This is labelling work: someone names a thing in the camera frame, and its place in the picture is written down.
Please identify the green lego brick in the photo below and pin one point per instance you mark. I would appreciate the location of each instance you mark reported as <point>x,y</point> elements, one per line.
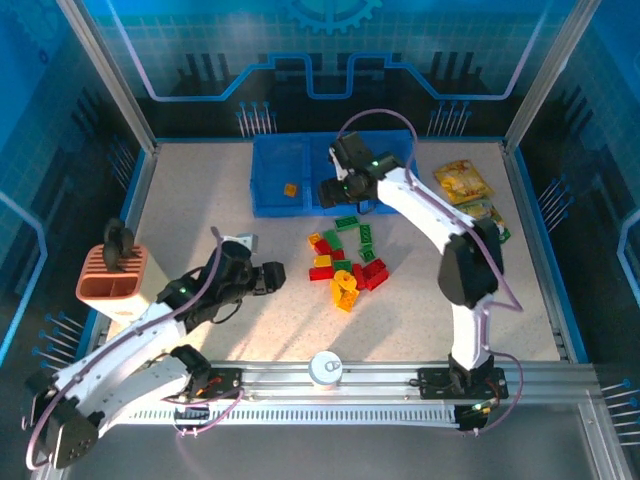
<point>332,239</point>
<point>342,265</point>
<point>346,222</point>
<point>366,234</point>
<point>369,252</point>

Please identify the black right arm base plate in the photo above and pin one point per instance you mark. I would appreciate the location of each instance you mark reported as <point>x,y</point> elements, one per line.
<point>430,382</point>

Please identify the orange beige utensil holder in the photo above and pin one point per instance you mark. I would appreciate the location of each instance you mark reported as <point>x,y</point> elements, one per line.
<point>107,290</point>

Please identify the white tin can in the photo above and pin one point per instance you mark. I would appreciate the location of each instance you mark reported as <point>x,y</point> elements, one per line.
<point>324,369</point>

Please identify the blue divided plastic bin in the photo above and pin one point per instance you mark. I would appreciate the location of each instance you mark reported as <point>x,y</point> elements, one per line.
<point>280,160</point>

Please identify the aluminium frame post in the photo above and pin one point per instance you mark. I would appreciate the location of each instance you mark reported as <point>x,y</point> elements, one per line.
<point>111,75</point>
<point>548,75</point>

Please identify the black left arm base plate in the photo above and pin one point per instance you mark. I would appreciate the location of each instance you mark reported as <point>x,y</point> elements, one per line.
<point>227,382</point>

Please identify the yellow snack bag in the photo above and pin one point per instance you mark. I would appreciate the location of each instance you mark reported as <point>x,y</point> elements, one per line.
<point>462,181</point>

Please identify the green snack bag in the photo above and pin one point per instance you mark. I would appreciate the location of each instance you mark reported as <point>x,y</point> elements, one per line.
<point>482,210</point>

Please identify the aluminium frame rail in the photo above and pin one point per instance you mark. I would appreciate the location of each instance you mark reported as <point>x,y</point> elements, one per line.
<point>380,380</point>

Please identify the yellow lego brick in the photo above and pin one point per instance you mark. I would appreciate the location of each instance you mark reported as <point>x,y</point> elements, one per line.
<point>290,189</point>
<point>336,292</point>
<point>322,261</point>
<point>314,239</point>
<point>348,301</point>
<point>345,280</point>

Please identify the red lego brick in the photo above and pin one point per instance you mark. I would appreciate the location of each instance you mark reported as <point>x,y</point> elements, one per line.
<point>339,254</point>
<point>359,276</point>
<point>324,246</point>
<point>321,274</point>
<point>376,272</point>

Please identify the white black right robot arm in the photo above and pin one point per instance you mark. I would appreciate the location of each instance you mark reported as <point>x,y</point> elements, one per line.
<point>415,200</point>

